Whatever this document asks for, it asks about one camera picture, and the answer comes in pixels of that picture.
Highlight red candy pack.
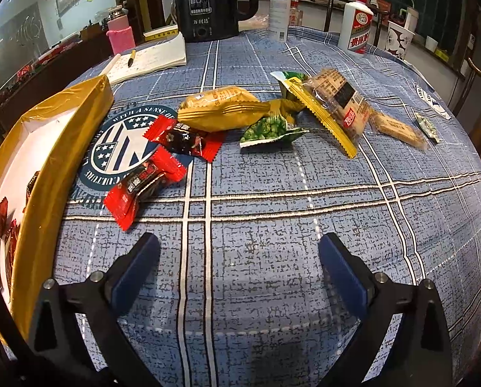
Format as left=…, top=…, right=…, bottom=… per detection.
left=104, top=146, right=187, bottom=231
left=143, top=115, right=226, bottom=163

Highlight small beige biscuit pack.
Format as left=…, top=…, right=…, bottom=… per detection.
left=369, top=110, right=428, bottom=150

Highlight green pea snack pack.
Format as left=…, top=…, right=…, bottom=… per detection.
left=239, top=115, right=309, bottom=149

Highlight clear cracker pack yellow edges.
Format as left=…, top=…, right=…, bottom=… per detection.
left=271, top=68, right=373, bottom=159

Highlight yellow puffed snack bag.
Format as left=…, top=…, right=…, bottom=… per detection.
left=178, top=86, right=305, bottom=133

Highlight gold cardboard tray box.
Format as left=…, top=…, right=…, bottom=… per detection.
left=0, top=75, right=114, bottom=338

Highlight small green candy wrapper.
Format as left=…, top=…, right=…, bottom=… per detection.
left=414, top=113, right=440, bottom=143

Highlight blue plaid tablecloth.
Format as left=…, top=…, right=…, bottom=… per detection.
left=54, top=28, right=481, bottom=386

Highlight yellow black pen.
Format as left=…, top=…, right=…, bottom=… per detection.
left=127, top=50, right=136, bottom=67

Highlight open white notebook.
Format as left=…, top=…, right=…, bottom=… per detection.
left=101, top=33, right=187, bottom=85

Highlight white patterned paper cup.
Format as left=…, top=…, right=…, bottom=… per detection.
left=384, top=22, right=415, bottom=59

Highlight pink sleeved thermos bottle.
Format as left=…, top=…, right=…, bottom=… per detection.
left=106, top=5, right=136, bottom=55

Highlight yellow tape measure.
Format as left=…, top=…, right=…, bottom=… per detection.
left=143, top=25, right=179, bottom=42

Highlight white red liquor bottle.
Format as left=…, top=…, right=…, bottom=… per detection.
left=337, top=0, right=374, bottom=54

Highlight black electric kettle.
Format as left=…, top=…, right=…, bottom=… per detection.
left=175, top=0, right=259, bottom=43

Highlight white spray bottle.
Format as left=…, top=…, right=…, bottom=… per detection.
left=268, top=0, right=291, bottom=42

